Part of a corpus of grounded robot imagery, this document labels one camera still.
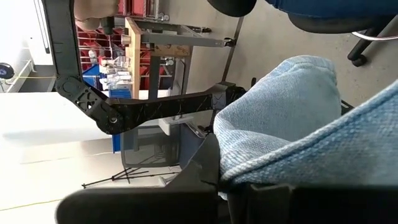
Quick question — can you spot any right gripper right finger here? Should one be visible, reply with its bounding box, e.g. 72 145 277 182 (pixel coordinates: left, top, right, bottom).
226 182 398 224

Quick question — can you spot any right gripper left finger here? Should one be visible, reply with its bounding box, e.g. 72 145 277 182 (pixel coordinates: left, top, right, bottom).
55 133 221 224

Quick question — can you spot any light blue garment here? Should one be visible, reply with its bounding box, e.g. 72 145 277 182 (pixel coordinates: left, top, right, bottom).
213 55 398 200

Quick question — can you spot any red bin shelf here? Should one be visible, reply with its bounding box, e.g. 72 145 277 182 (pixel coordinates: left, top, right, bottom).
75 0 177 100

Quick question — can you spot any wooden workbench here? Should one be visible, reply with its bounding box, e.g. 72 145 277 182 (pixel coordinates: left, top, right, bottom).
121 17 236 100

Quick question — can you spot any black office chair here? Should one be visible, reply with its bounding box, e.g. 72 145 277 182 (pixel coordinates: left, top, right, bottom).
207 0 398 68

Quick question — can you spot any person's hand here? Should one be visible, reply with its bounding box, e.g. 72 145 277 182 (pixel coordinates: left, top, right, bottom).
73 0 119 32

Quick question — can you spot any black aluminium frame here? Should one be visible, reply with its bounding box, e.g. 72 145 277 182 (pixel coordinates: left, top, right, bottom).
42 0 247 136

